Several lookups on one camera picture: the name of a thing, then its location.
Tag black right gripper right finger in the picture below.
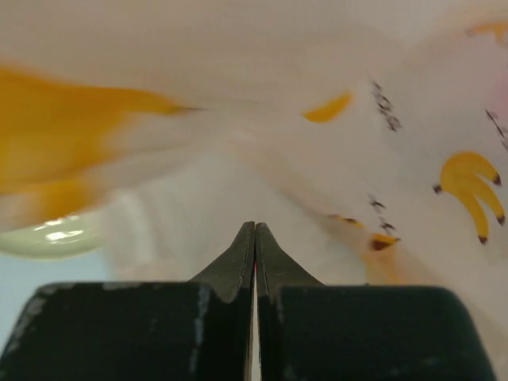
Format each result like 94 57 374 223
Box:
256 223 496 380

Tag translucent banana-print plastic bag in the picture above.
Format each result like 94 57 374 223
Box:
0 0 508 287

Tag cream plate with leaf motif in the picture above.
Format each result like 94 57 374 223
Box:
1 212 102 261

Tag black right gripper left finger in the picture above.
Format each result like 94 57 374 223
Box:
1 222 255 381

